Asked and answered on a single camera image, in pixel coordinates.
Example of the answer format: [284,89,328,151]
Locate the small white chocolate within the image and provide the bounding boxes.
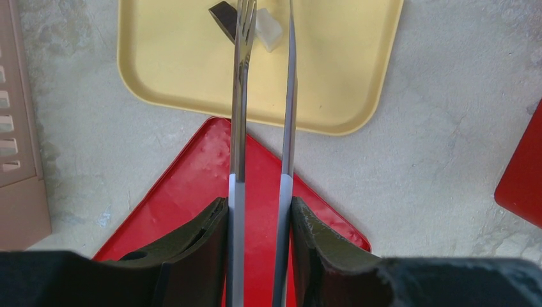
[256,8,283,52]

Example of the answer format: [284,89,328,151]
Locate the metal serving tongs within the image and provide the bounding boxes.
[226,1,298,306]

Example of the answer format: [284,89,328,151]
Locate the red chocolate box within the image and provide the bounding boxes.
[494,104,541,228]

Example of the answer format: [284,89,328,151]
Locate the dark rectangular chocolate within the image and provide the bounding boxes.
[208,1,238,44]

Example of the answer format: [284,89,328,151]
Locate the red box lid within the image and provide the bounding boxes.
[92,116,373,307]

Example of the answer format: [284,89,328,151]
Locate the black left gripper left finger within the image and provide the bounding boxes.
[1,198,228,306]

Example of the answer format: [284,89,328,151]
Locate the orange plastic file organizer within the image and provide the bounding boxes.
[1,1,52,251]

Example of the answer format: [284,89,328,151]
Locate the yellow plastic tray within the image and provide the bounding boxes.
[117,1,403,136]

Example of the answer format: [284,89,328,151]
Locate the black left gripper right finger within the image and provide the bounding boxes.
[291,197,541,306]

